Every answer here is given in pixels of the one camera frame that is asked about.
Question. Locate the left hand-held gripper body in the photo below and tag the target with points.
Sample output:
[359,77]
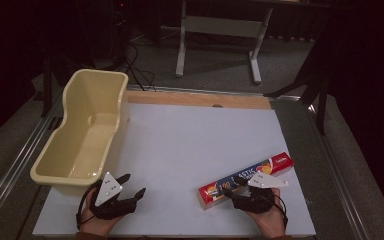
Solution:
[108,191]

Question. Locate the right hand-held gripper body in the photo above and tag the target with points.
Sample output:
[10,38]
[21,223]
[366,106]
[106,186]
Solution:
[256,200]

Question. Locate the red and blue plastic wrap box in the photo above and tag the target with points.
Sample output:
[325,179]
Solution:
[280,163]

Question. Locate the cream plastic tub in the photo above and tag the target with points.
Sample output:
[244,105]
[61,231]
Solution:
[90,100]

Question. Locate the person's right hand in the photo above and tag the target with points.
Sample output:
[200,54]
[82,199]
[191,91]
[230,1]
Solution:
[271,224]

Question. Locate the person's left hand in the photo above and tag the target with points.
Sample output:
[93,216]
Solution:
[95,226]

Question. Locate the white table mat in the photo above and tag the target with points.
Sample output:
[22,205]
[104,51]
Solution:
[193,143]

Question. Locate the black metal stand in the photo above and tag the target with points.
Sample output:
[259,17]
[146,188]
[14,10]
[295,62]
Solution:
[320,86]

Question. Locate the dark equipment with red light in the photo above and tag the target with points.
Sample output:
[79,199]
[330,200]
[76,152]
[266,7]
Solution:
[120,30]

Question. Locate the aluminium frame rail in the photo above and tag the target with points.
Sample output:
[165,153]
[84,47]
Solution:
[340,180]
[16,163]

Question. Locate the white metal table frame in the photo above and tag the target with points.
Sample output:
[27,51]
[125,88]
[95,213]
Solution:
[223,26]

